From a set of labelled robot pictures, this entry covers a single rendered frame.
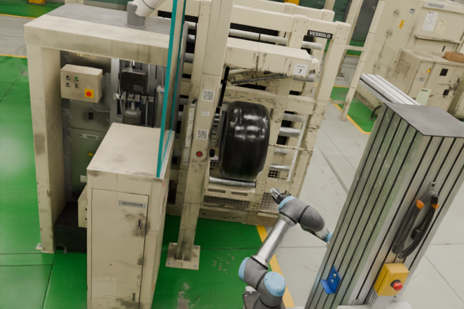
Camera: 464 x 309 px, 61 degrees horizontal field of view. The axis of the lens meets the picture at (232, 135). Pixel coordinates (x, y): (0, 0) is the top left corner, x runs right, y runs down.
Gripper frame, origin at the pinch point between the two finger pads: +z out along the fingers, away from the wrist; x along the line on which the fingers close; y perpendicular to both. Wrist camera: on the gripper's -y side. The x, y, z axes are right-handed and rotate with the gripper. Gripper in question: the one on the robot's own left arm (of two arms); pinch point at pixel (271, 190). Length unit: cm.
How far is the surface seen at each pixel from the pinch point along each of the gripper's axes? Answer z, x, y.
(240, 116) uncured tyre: 37, -3, 39
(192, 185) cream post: 48, 33, -17
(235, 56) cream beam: 69, -26, 59
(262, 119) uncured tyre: 27.9, -14.6, 36.8
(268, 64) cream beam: 54, -43, 54
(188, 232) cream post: 41, 46, -59
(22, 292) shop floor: 75, 165, -57
